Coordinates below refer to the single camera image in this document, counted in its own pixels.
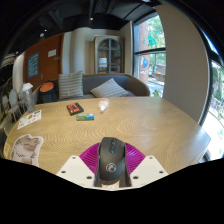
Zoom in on arched glass-door cabinet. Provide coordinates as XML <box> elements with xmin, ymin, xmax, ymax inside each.
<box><xmin>93</xmin><ymin>35</ymin><xmax>125</xmax><ymax>75</ymax></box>

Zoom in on orange round cushion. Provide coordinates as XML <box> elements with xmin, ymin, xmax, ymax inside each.
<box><xmin>39</xmin><ymin>81</ymin><xmax>55</xmax><ymax>94</ymax></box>

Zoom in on beige cat-shaped mouse pad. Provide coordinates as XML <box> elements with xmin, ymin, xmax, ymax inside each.
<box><xmin>9</xmin><ymin>133</ymin><xmax>45</xmax><ymax>168</ymax></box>

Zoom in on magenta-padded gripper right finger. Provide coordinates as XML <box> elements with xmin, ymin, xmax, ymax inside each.
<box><xmin>125</xmin><ymin>142</ymin><xmax>169</xmax><ymax>188</ymax></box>

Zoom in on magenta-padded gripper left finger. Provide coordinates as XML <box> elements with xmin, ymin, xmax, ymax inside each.
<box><xmin>55</xmin><ymin>142</ymin><xmax>101</xmax><ymax>187</ymax></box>

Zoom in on grey striped flat cushion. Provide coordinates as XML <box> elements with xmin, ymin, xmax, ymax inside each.
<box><xmin>89</xmin><ymin>77</ymin><xmax>130</xmax><ymax>99</ymax></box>

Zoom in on group of white oval-back chairs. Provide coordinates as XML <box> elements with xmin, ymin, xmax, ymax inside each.
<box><xmin>0</xmin><ymin>88</ymin><xmax>24</xmax><ymax>124</ymax></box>

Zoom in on small white wall sign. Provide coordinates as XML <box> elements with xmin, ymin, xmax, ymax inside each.
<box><xmin>47</xmin><ymin>48</ymin><xmax>58</xmax><ymax>58</ymax></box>

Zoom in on large black-framed window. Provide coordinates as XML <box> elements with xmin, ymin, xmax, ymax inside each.
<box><xmin>132</xmin><ymin>13</ymin><xmax>167</xmax><ymax>98</ymax></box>

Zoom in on grey curved sofa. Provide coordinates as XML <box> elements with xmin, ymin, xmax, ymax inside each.
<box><xmin>36</xmin><ymin>73</ymin><xmax>151</xmax><ymax>101</ymax></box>

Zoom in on large striped square cushion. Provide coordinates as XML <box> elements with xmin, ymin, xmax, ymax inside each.
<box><xmin>58</xmin><ymin>70</ymin><xmax>85</xmax><ymax>100</ymax></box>

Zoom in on white sticker sheet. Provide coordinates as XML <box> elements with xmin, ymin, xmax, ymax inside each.
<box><xmin>16</xmin><ymin>109</ymin><xmax>43</xmax><ymax>131</ymax></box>

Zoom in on small black and red box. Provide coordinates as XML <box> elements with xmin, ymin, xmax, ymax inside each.
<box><xmin>66</xmin><ymin>102</ymin><xmax>85</xmax><ymax>117</ymax></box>

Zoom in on black computer mouse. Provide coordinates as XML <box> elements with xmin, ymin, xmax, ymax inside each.
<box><xmin>94</xmin><ymin>136</ymin><xmax>128</xmax><ymax>184</ymax></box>

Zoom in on blue wall poster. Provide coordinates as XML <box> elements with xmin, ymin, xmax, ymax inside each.
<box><xmin>27</xmin><ymin>52</ymin><xmax>40</xmax><ymax>79</ymax></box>

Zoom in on small green and blue packet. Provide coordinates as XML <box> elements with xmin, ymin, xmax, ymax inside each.
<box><xmin>75</xmin><ymin>112</ymin><xmax>95</xmax><ymax>122</ymax></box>

